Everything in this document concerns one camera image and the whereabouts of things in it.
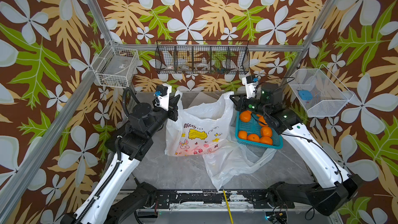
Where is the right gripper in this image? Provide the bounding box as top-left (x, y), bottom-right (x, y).
top-left (229, 94), bottom-right (273, 120)

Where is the teal plastic basket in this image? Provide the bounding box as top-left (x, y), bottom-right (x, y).
top-left (235, 114), bottom-right (283, 149)

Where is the printed white plastic bag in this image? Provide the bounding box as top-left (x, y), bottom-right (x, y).
top-left (165, 92), bottom-right (234, 157)

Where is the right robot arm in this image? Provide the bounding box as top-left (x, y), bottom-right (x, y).
top-left (230, 84), bottom-right (364, 216)

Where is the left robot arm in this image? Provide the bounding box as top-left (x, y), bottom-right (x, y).
top-left (61, 84), bottom-right (180, 224)

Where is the orange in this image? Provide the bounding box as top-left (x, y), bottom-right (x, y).
top-left (260, 126), bottom-right (273, 138)
top-left (258, 116), bottom-right (268, 127)
top-left (260, 136), bottom-right (273, 146)
top-left (247, 134), bottom-right (260, 143)
top-left (239, 111), bottom-right (251, 123)
top-left (238, 131), bottom-right (248, 140)

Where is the black box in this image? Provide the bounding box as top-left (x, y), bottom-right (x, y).
top-left (105, 130), bottom-right (125, 153)

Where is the blue object in basket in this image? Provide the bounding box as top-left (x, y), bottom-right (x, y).
top-left (298, 90), bottom-right (313, 102)

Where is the yellow stick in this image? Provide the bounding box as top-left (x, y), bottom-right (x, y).
top-left (222, 188), bottom-right (234, 224)

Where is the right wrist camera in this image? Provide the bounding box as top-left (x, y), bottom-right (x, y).
top-left (242, 75), bottom-right (258, 99)

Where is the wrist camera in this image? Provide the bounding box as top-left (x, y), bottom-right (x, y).
top-left (153, 84), bottom-right (172, 111)
top-left (242, 75), bottom-right (258, 99)

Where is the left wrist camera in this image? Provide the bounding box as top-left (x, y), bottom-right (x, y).
top-left (153, 84), bottom-right (172, 111)

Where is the black wire basket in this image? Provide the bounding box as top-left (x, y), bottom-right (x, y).
top-left (154, 39), bottom-right (250, 75)

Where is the white wire basket left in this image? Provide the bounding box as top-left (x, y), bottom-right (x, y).
top-left (92, 41), bottom-right (140, 88)

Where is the white wire basket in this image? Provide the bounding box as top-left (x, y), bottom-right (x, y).
top-left (289, 65), bottom-right (353, 118)
top-left (92, 41), bottom-right (140, 88)

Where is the white wire basket right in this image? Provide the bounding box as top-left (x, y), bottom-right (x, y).
top-left (289, 65), bottom-right (353, 118)

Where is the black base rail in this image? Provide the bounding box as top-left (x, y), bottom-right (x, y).
top-left (144, 189), bottom-right (294, 209)

